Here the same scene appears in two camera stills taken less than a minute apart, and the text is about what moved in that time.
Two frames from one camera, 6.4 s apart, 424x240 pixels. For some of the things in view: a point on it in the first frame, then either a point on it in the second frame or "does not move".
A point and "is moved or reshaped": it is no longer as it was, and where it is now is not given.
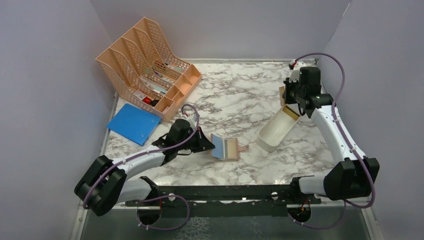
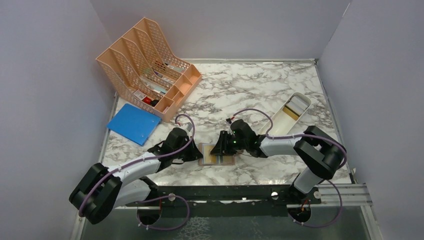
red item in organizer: [147, 100] does not move
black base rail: [225, 202] does not move
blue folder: [134, 123] does not move
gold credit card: [281, 90] → [208, 158]
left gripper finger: [200, 143] → [193, 153]
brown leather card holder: [226, 149] is moved or reshaped
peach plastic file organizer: [141, 65] does not move
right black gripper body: [293, 92] → [242, 145]
